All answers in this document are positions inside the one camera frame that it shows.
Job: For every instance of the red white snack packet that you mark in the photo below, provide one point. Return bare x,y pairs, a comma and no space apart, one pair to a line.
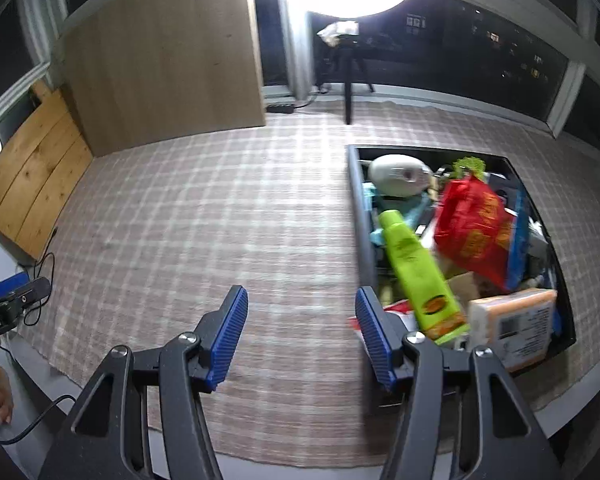
402,309

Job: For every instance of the large cardboard panel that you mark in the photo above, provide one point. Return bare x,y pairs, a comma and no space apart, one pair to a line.
143,71

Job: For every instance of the wooden board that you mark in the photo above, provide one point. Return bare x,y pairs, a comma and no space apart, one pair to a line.
39,168

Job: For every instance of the white oval mouse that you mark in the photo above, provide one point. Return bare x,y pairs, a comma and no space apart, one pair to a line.
399,175

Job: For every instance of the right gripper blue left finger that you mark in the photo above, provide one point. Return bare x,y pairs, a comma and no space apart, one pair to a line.
222,337

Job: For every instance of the black tripod stand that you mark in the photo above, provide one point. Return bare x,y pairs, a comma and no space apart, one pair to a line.
344,54

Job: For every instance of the black power strip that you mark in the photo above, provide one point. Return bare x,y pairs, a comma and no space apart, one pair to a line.
280,108

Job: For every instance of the lime green tube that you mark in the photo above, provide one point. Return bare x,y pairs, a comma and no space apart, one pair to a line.
437,312

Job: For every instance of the orange white soap box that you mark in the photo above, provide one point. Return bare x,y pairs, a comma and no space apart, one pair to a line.
516,327

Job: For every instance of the red shopping bag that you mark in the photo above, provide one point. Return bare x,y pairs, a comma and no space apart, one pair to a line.
473,229

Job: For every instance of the black storage tray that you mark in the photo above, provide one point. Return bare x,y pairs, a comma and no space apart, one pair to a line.
373,264

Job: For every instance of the lime green brush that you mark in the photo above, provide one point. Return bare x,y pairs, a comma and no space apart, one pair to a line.
469,166

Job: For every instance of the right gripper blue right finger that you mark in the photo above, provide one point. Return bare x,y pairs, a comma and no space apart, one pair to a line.
380,340

